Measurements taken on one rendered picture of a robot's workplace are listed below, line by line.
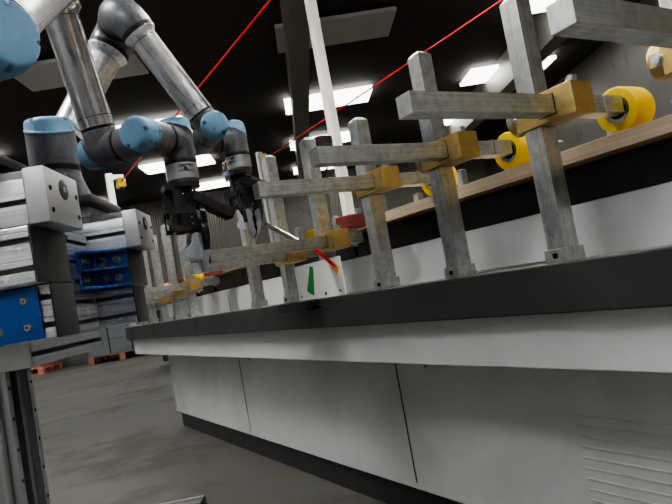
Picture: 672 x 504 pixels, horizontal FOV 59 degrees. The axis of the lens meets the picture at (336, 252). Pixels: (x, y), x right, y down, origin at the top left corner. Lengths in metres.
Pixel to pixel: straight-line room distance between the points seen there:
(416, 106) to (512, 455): 0.96
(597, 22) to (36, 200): 0.81
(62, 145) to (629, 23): 1.28
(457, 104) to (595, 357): 0.46
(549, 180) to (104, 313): 1.03
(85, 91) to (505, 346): 1.03
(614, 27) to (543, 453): 1.00
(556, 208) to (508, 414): 0.63
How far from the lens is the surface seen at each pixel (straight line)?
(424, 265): 1.60
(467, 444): 1.63
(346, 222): 1.58
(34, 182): 1.04
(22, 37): 1.11
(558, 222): 1.01
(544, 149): 1.02
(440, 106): 0.83
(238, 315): 2.15
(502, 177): 1.30
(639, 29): 0.72
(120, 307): 1.50
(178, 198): 1.41
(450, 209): 1.19
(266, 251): 1.47
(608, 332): 1.02
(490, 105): 0.90
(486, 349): 1.19
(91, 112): 1.44
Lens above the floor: 0.73
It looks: 3 degrees up
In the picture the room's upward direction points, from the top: 10 degrees counter-clockwise
